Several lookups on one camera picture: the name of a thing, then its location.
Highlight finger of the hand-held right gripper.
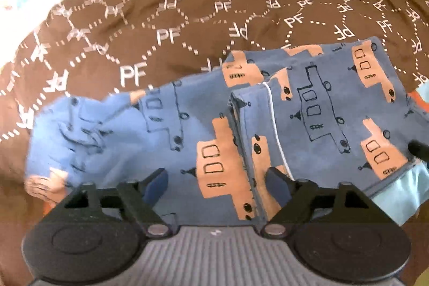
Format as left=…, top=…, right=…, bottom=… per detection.
left=406, top=141, right=429, bottom=169

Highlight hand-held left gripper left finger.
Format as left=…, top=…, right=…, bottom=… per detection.
left=62, top=167, right=170, bottom=238

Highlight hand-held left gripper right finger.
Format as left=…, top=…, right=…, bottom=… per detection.
left=261, top=165, right=371, bottom=239

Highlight blue pants with orange cars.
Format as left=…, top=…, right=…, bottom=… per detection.
left=25, top=36, right=419, bottom=230

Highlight multicolour bed sheet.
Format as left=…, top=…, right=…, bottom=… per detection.
left=367, top=84, right=429, bottom=229

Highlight brown patterned blanket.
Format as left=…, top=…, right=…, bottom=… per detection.
left=0, top=0, right=429, bottom=226

